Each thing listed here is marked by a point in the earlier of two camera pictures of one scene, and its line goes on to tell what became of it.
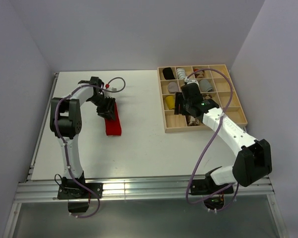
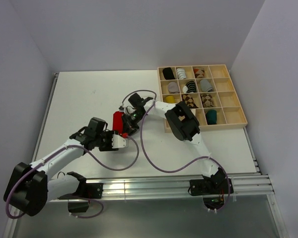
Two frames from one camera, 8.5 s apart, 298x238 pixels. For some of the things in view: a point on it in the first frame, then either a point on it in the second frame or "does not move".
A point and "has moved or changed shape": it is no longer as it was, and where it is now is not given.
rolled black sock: [168, 73] does not move
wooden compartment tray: [215, 83] does not move
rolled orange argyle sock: [199, 74] does not move
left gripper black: [108, 111] to [109, 147]
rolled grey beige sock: [173, 87] does not move
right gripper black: [179, 99] to [128, 127]
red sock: [113, 127] has moved or changed shape
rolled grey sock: [204, 86] does not move
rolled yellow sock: [170, 102] does not move
